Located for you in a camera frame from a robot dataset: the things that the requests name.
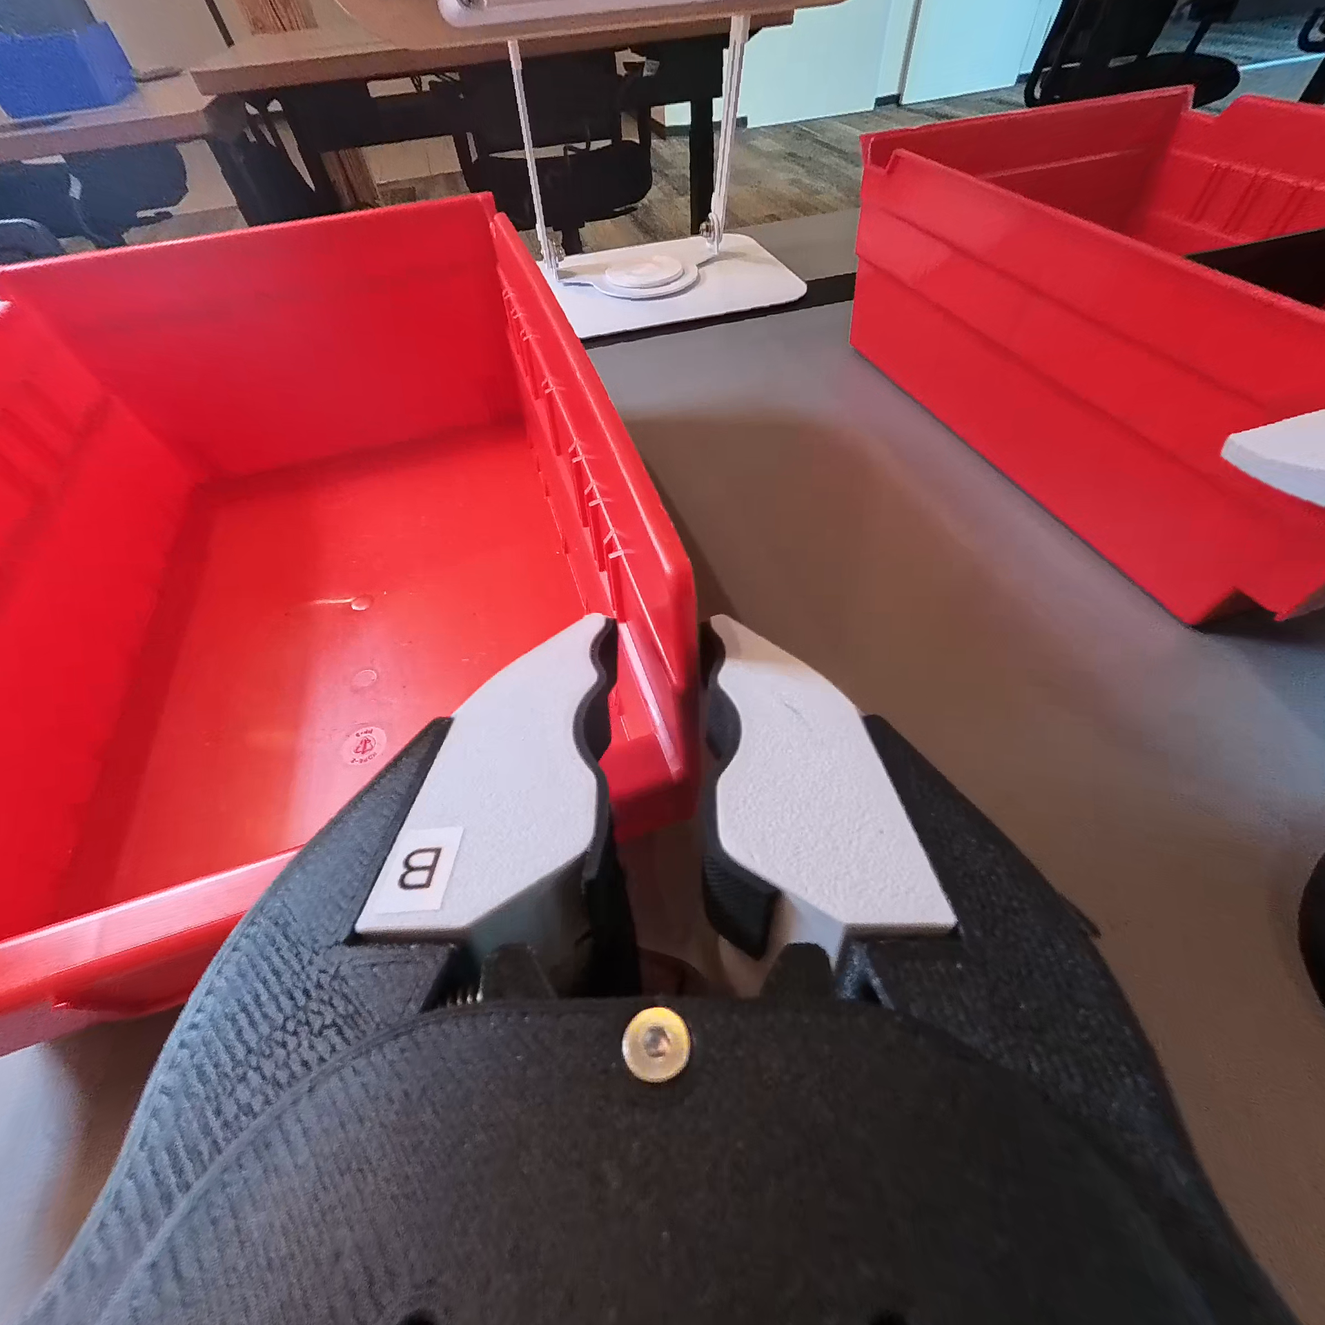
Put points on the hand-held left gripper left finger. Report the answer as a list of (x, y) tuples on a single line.
[(506, 797)]

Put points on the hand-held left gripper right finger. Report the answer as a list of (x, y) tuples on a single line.
[(817, 808)]

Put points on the red plastic bin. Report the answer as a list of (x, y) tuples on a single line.
[(311, 518), (1087, 342)]

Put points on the blue plastic bin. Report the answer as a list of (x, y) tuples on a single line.
[(61, 69)]

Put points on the wooden office desk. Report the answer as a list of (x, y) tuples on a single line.
[(311, 69)]

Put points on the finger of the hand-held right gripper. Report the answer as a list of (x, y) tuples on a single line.
[(1284, 457)]

